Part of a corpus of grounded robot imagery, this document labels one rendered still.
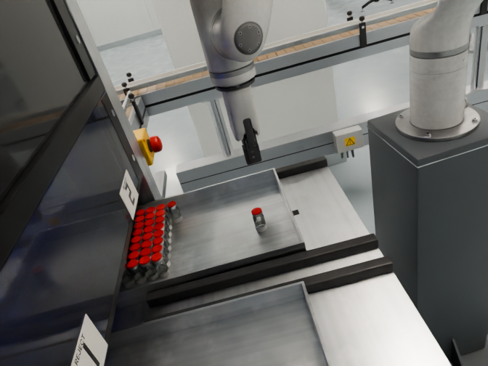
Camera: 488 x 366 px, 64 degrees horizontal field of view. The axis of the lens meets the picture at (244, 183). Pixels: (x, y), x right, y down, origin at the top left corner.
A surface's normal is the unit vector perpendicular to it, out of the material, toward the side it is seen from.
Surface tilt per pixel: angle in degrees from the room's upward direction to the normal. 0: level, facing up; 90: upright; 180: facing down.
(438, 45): 89
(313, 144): 90
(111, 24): 90
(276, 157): 90
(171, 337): 0
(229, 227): 0
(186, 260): 0
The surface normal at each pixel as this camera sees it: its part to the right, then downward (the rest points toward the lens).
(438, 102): -0.31, 0.58
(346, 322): -0.23, -0.81
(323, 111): 0.12, 0.51
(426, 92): -0.66, 0.53
